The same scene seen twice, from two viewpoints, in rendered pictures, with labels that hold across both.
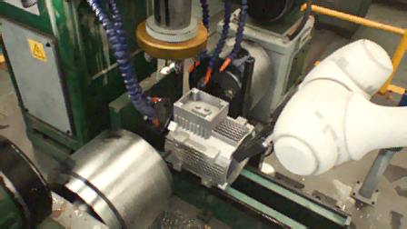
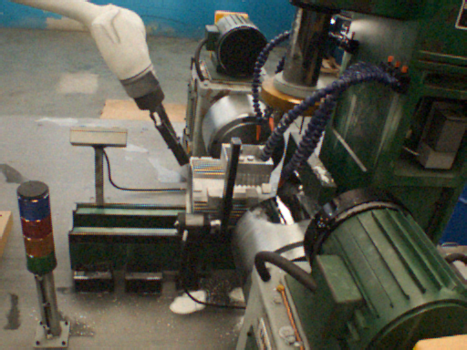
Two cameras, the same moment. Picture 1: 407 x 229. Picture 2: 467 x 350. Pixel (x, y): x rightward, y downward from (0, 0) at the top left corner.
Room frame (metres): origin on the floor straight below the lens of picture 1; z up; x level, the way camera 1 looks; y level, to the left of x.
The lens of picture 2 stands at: (1.58, -0.74, 1.70)
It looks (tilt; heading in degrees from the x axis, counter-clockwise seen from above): 31 degrees down; 136
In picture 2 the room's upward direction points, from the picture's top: 10 degrees clockwise
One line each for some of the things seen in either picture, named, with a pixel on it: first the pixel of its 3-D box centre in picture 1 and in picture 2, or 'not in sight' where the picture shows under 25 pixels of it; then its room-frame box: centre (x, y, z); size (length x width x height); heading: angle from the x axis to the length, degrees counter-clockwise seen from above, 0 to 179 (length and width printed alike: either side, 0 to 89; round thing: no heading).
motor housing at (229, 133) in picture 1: (210, 144); (225, 194); (0.80, -0.02, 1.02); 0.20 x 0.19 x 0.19; 60
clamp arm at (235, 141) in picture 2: (244, 95); (228, 188); (0.90, -0.11, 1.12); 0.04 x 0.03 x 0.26; 61
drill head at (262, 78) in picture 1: (234, 75); (295, 270); (1.13, -0.09, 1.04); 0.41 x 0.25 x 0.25; 151
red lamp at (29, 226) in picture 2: not in sight; (36, 221); (0.85, -0.55, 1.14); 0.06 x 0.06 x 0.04
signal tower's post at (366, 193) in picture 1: (388, 149); (43, 271); (0.85, -0.55, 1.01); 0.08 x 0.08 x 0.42; 61
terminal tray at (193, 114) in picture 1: (201, 114); (244, 165); (0.82, 0.01, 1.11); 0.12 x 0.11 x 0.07; 60
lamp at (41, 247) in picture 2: not in sight; (38, 239); (0.85, -0.55, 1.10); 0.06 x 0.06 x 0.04
